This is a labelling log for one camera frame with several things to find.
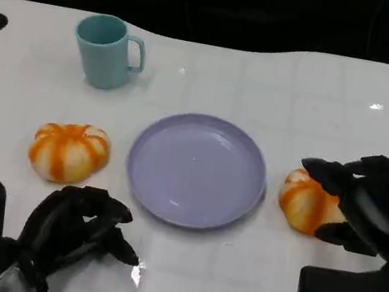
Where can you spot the pale green mug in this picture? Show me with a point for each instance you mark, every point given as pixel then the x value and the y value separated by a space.
pixel 105 54

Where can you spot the lilac plate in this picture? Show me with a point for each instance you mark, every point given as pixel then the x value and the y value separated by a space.
pixel 196 172

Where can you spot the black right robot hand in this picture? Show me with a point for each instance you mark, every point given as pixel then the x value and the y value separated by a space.
pixel 372 215

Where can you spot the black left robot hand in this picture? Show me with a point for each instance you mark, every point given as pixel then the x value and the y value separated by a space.
pixel 56 224

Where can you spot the orange and white bread roll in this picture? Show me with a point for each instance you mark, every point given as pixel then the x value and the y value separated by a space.
pixel 303 204
pixel 67 152

